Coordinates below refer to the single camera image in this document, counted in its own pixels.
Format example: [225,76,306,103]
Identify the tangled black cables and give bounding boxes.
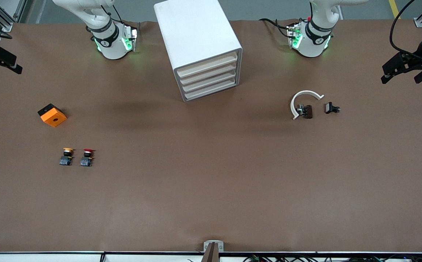
[243,255,422,262]

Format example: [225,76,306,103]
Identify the brown post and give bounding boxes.
[201,243,220,262]

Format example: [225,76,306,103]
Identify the brown table cover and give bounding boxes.
[0,18,422,253]

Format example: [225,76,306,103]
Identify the yellow push button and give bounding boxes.
[59,147,76,166]

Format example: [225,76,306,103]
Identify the black right base cable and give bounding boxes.
[100,2,140,28]

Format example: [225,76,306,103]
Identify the black base cable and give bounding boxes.
[258,17,293,39]
[100,2,140,28]

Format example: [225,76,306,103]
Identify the grey metal bracket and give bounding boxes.
[204,240,224,253]

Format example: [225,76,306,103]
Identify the red push button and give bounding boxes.
[80,148,96,167]

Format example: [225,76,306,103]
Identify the white curved plastic part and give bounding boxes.
[290,90,324,120]

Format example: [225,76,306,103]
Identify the black left base cable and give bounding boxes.
[258,17,293,39]

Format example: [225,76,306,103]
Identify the brown black electrical component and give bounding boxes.
[297,104,313,119]

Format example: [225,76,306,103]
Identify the orange box with hole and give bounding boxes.
[38,103,67,128]

